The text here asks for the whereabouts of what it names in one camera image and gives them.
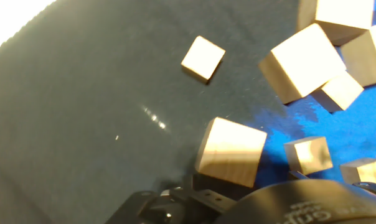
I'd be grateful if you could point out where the small wooden cube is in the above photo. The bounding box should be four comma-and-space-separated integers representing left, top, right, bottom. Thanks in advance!
311, 70, 365, 113
181, 35, 227, 85
339, 157, 376, 187
283, 136, 334, 176

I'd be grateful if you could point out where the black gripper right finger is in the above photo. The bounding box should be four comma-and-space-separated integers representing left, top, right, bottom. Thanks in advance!
287, 169, 376, 200

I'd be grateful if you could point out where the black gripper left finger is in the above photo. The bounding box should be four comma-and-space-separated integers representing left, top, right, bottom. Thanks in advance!
105, 173, 239, 224

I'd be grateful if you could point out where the large wooden cube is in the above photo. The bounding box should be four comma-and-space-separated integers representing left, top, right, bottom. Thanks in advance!
194, 116, 268, 189
295, 0, 375, 47
258, 22, 347, 105
339, 21, 376, 88

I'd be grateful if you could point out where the blue landscape print mat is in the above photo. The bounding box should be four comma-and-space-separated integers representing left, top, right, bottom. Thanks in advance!
0, 0, 376, 224

